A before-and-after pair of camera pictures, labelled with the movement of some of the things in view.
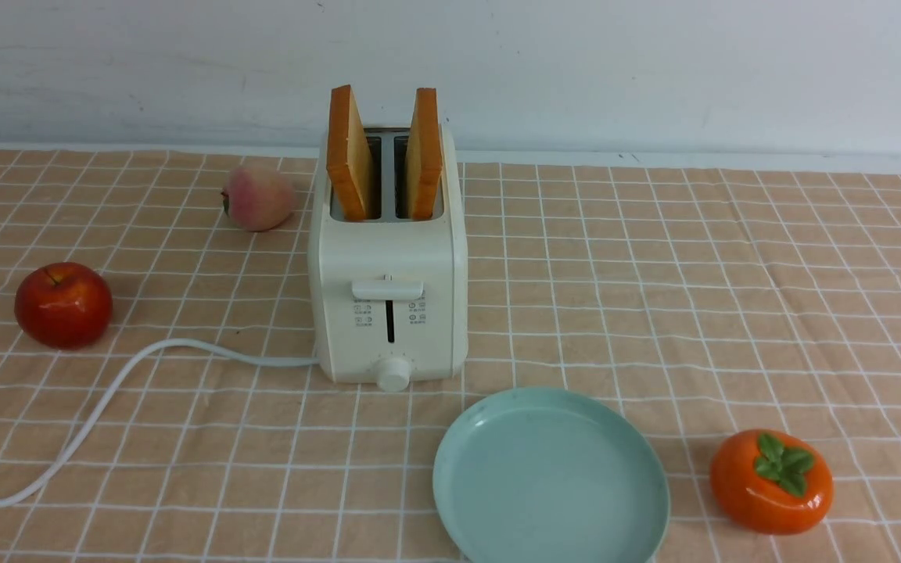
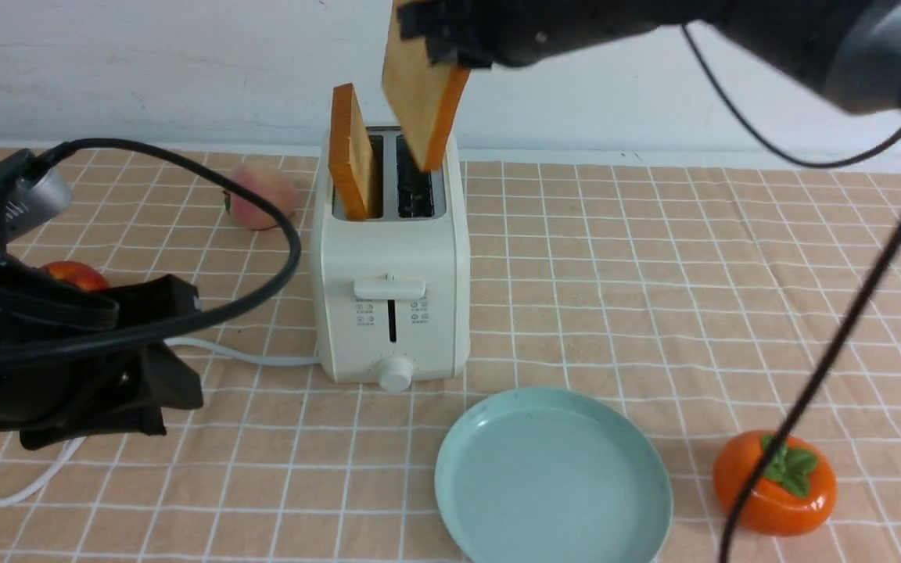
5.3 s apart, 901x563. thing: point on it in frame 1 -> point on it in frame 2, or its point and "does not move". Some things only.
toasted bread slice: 424,159 -> 424,94
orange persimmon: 771,482 does not move
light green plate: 544,475 does not move
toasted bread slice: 349,161 does not move
